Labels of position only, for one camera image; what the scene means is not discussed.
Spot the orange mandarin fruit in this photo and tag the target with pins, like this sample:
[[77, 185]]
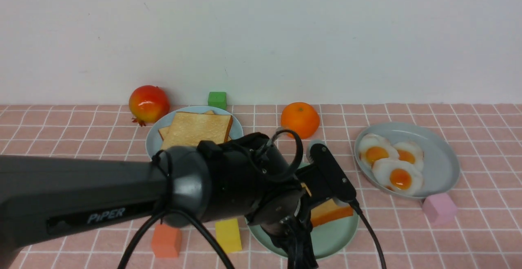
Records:
[[301, 118]]

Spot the orange cube block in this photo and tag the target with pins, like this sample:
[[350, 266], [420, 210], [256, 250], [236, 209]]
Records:
[[166, 241]]

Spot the light blue bread plate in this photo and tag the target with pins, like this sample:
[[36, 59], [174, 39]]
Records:
[[154, 140]]

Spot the red pomegranate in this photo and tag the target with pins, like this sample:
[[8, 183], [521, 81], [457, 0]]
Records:
[[148, 104]]

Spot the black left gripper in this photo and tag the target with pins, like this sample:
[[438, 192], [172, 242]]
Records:
[[286, 219]]

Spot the green cube block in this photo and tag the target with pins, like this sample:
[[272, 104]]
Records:
[[217, 99]]

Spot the mint green centre plate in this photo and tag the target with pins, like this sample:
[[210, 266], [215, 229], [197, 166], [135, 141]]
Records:
[[327, 239]]

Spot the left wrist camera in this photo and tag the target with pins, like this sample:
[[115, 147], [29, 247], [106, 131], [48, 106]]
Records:
[[324, 178]]

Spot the fried egg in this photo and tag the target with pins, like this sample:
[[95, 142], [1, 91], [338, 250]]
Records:
[[412, 153], [398, 176], [373, 147]]

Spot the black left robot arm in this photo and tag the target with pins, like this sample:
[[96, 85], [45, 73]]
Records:
[[45, 198]]

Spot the pink cube block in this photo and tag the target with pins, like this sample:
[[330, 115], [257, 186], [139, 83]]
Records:
[[439, 209]]

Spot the grey egg plate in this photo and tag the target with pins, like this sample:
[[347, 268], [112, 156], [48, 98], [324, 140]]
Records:
[[441, 169]]

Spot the yellow cube block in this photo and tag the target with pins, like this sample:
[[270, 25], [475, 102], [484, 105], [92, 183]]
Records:
[[228, 235]]

